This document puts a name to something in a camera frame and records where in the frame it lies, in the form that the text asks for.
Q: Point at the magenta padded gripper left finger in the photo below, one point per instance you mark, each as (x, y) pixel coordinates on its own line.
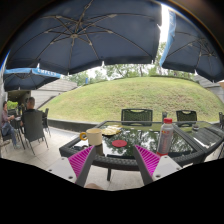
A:
(75, 168)

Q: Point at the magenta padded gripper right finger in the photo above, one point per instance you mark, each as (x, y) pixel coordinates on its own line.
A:
(152, 166)

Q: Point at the clear bottle with red cap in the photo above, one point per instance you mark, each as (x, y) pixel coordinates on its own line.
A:
(165, 137)

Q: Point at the red round coaster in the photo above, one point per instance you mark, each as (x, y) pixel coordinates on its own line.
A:
(119, 143)

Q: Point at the black wicker glass-top table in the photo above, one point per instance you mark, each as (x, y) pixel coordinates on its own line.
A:
(146, 136)

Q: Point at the yellow plate on table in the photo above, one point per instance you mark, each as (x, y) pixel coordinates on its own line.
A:
(111, 130)

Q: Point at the black wicker chair centre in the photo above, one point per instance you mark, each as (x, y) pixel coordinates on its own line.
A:
(136, 116)

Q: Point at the black wicker chair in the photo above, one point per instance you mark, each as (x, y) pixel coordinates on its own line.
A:
(136, 116)
(186, 117)

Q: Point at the black wicker chair right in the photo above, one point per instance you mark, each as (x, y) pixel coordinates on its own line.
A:
(186, 117)

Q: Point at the black chair behind man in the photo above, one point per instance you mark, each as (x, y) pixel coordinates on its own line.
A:
(33, 128)

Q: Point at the seated person in purple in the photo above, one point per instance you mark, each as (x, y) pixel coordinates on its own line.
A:
(7, 129)

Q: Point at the man in black shirt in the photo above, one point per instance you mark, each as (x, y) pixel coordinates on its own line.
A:
(29, 109)

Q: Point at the navy patio umbrella left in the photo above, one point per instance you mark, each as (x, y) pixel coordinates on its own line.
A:
(27, 78)

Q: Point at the navy patio umbrella right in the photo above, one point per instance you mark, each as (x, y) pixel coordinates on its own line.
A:
(188, 49)

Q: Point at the large navy patio umbrella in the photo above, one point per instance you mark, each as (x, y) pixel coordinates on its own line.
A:
(75, 35)

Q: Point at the cream mug with yellow handle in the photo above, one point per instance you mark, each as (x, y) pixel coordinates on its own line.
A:
(93, 136)

